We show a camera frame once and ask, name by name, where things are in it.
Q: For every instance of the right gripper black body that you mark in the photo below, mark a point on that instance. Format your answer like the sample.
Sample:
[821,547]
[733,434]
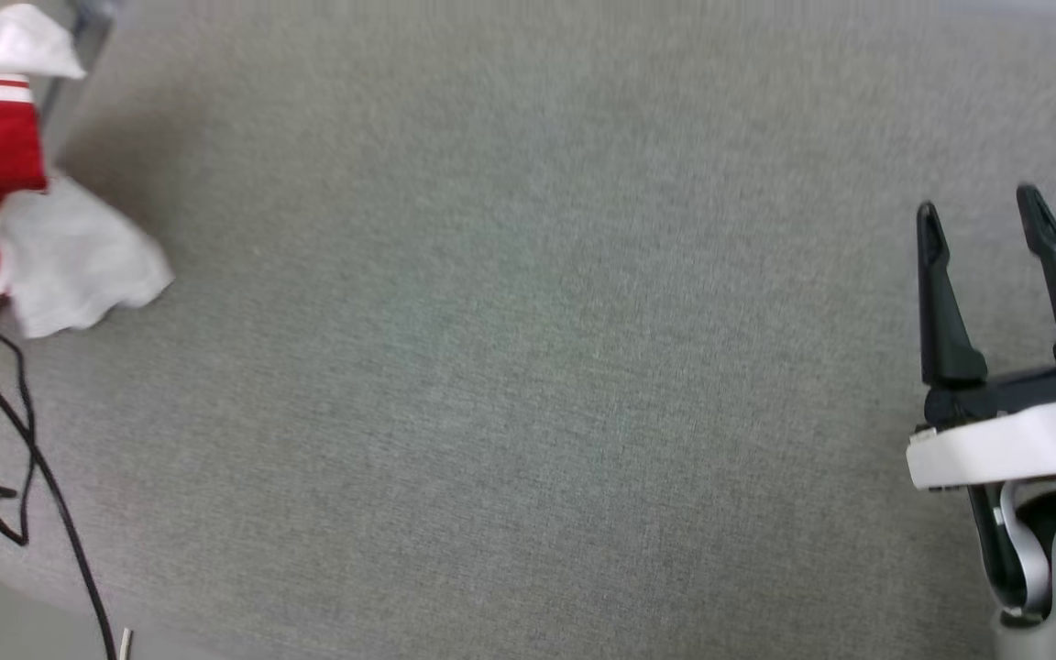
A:
[1014,394]

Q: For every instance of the right white camera mount plate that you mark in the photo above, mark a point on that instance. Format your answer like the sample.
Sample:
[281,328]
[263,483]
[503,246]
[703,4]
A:
[1005,449]

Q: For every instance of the grey metal frame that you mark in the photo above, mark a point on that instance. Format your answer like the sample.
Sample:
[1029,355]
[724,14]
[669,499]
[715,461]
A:
[79,41]

